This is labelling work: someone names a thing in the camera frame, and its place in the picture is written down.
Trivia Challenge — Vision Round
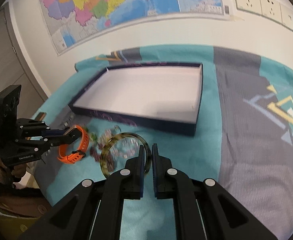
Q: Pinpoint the green stone black cord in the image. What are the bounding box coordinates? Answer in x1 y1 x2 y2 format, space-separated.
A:
84 127 98 144

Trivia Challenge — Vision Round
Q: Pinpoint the orange smart watch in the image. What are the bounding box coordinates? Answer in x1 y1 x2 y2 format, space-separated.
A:
57 125 89 164

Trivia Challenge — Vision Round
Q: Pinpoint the dark purple bead bracelet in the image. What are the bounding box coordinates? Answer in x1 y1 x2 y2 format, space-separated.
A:
89 139 117 170

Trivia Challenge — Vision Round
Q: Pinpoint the clear crystal bead bracelet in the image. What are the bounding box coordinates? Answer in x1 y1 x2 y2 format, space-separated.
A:
111 137 140 158

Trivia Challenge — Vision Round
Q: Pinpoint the tortoiseshell bangle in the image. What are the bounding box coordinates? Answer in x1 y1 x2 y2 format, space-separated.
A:
100 132 152 178

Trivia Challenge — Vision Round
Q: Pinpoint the person's left hand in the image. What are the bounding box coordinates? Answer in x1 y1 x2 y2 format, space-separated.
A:
0 159 27 179

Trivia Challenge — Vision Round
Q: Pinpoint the grey door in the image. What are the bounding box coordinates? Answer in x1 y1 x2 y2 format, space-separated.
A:
0 3 48 118

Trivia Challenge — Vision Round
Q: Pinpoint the dark blue shallow box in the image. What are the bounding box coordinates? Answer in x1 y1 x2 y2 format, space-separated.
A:
68 62 203 137

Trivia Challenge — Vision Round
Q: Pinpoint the teal grey patterned bedsheet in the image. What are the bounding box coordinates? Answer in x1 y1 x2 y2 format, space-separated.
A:
40 45 293 239

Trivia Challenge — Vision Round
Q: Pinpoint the colourful wall map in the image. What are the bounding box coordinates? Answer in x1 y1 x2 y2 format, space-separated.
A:
39 0 225 54

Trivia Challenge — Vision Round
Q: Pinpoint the white wall socket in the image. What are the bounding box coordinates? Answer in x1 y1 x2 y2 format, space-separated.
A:
260 0 282 24
235 0 262 16

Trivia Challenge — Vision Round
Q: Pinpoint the white wall switch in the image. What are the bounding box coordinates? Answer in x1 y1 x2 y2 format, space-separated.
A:
280 3 293 32

